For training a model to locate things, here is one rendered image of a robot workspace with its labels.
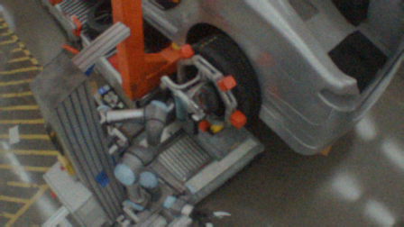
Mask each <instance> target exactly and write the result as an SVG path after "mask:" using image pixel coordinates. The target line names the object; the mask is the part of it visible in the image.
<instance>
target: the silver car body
mask: <svg viewBox="0 0 404 227"><path fill-rule="evenodd" d="M142 18H143V19H145V20H146V21H148V23H149V24H151V25H152V26H154V28H156V29H157V30H158V31H159V32H162V34H163V35H164V36H166V37H167V38H169V39H170V40H171V41H173V42H174V43H176V44H177V45H178V46H179V47H180V48H181V47H183V46H184V45H185V44H184V41H185V35H186V31H187V29H188V27H189V26H190V25H191V24H193V23H199V22H205V23H212V24H213V25H215V26H217V27H219V28H220V29H221V30H223V31H225V32H227V33H228V34H229V35H230V36H231V37H232V38H233V39H234V41H235V42H236V43H237V44H238V45H239V46H240V47H241V49H242V50H243V51H244V52H245V53H246V55H247V57H248V59H249V60H250V61H251V63H252V66H253V68H254V71H255V73H256V76H257V78H258V81H259V84H260V85H261V90H262V110H261V113H260V115H259V117H260V118H261V119H262V120H264V121H265V122H266V123H267V124H268V126H269V127H271V128H272V129H273V130H274V131H275V132H276V133H277V134H278V135H279V136H280V137H281V138H282V139H283V140H284V141H285V142H286V143H287V144H288V145H289V146H290V147H291V148H292V149H293V150H295V151H296V152H297V153H299V154H301V155H304V156H307V155H314V154H318V153H319V152H321V151H323V150H325V149H326V148H328V147H329V146H331V145H332V144H334V143H335V142H336V141H338V140H339V139H340V138H341V137H342V136H343V135H344V134H346V133H347V132H349V130H351V129H352V128H353V127H354V126H355V125H356V124H357V123H358V122H360V121H361V119H362V118H363V117H364V116H365V115H366V114H367V113H368V112H369V111H371V109H372V107H373V106H374V105H375V103H376V102H377V100H379V99H380V97H381V95H382V93H383V92H384V90H386V88H387V87H388V85H389V84H390V82H391V80H392V79H393V78H394V77H395V75H396V73H398V71H399V69H400V67H401V65H402V63H403V62H404V0H142Z"/></svg>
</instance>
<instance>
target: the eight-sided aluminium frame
mask: <svg viewBox="0 0 404 227"><path fill-rule="evenodd" d="M177 62H178V63H177V64H178V81H179V83H180V84H181V85H183V84H185V83H187V82H188V78H187V65H192V64H194V65H195V66H196V67H197V68H199V69H200V70H201V71H202V72H203V73H204V74H206V75H207V76H208V77H209V78H210V79H212V80H213V81H214V83H215V84H216V88H217V90H218V92H219V94H220V95H221V97H222V99H223V101H224V103H225V117H224V116H217V115H215V114H214V113H212V114H210V115H209V116H211V117H209V116H208V115H207V118H206V119H207V120H208V123H209V124H212V125H215V126H222V127H230V126H231V125H232V124H231V122H230V115H231V114H233V113H234V112H235V111H236V107H237V103H236V100H235V99H234V96H233V94H232V92H231V91H230V90H227V91H224V92H222V91H221V89H220V88H219V85H218V84H217V82H218V81H220V80H221V79H223V78H224V77H223V75H222V74H221V73H220V72H219V71H218V70H216V69H215V68H213V67H212V66H211V65H210V64H208V63H207V62H206V61H205V60H204V59H203V58H202V57H200V56H199V55H195V56H192V57H191V58H189V59H183V60H182V59H179V60H178V61H177ZM205 67H206V68H208V69H209V70H210V71H209V70H207V69H206V68H205ZM191 88H192V86H191V85H189V86H188V89H187V88H184V89H183V91H184V93H186V92H188V90H190V89H191ZM226 95H227V96H226ZM227 97H228V98H227ZM228 99H230V100H228Z"/></svg>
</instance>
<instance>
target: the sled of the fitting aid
mask: <svg viewBox="0 0 404 227"><path fill-rule="evenodd" d="M191 118H192V116H189V117H188V120H187V122H186V123H180V125H181V126H182V127H183V128H184V129H185V130H186V131H187V132H188V133H189V134H190V135H191V136H192V137H194V138H195V139H196V141H197V142H198V143H199V144H200V145H201V146H202V147H203V148H204V149H205V150H206V151H207V152H208V153H209V154H210V155H211V156H212V157H214V158H215V159H216V160H217V161H218V162H220V161H222V160H223V159H224V158H226V157H227V156H228V155H229V154H231V153H232V152H233V151H234V150H236V148H238V147H239V146H241V145H242V144H243V143H244V142H246V141H247V140H248V139H250V136H251V134H250V133H249V132H248V134H247V135H246V136H245V137H244V138H242V139H241V140H240V141H238V142H237V143H236V144H235V145H234V146H233V147H232V148H231V149H229V150H228V151H226V152H225V153H224V154H223V155H221V154H220V153H219V152H218V151H217V150H216V149H215V148H214V147H213V146H212V145H210V144H209V143H208V142H207V141H206V139H205V138H204V137H203V136H202V135H201V134H199V135H198V136H194V135H192V132H193V127H192V126H191V125H190V124H189V120H190V119H191Z"/></svg>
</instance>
